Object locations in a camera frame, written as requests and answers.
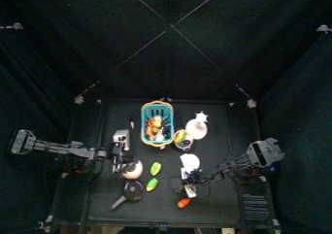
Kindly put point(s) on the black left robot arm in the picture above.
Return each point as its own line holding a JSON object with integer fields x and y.
{"x": 53, "y": 147}

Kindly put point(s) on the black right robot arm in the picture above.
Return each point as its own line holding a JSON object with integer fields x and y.
{"x": 255, "y": 155}

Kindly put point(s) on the teal basket with orange rim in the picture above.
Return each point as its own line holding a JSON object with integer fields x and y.
{"x": 157, "y": 115}

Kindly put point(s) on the grey toy box appliance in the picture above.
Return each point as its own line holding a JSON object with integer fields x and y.
{"x": 122, "y": 137}

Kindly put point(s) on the orange toy carrot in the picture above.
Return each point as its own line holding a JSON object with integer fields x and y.
{"x": 183, "y": 203}

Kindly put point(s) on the white cup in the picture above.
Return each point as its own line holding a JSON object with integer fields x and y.
{"x": 190, "y": 161}

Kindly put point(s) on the green yellow toy vegetable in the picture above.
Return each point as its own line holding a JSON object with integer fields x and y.
{"x": 155, "y": 169}
{"x": 153, "y": 184}

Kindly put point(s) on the black toy frying pan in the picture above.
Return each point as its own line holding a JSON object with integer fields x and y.
{"x": 131, "y": 192}

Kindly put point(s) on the small black toy utensil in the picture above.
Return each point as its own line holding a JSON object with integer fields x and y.
{"x": 131, "y": 119}

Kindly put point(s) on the orange toy food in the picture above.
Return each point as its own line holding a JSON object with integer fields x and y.
{"x": 153, "y": 125}

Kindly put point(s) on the white toy food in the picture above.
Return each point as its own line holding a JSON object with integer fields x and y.
{"x": 162, "y": 134}

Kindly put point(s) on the small bowl with toy fruit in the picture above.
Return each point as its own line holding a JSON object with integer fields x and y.
{"x": 183, "y": 139}

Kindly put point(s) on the white star-shaped toy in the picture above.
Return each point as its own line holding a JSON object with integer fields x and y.
{"x": 202, "y": 116}

